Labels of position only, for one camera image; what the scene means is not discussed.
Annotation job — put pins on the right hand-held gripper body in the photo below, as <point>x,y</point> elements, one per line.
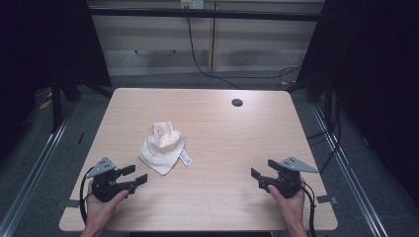
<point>287,184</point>

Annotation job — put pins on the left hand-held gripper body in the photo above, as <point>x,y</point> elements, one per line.
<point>105,189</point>

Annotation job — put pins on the white towel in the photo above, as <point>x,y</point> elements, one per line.
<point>161,148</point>

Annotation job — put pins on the person's right hand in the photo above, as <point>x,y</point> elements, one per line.
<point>290,207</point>

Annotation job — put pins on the person's left hand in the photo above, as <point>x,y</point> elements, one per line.
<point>100,212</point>

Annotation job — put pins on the grey tape strip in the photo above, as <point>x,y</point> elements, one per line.
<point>69,203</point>
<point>326,199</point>

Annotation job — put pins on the small black floor stick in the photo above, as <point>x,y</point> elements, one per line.
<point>81,138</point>

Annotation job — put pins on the black metal stand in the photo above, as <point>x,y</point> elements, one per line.
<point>56,105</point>

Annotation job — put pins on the yellow floor object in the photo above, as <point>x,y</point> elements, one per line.
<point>45,104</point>

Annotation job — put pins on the dark curtain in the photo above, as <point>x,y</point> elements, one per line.
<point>378,82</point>
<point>39,49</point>

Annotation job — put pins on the metal floor rail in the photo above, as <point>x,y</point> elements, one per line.
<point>36,168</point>
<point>349,171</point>

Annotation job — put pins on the black horizontal frame bar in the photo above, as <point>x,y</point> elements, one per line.
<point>204,14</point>

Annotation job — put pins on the white wall socket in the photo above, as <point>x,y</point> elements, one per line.
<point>192,4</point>

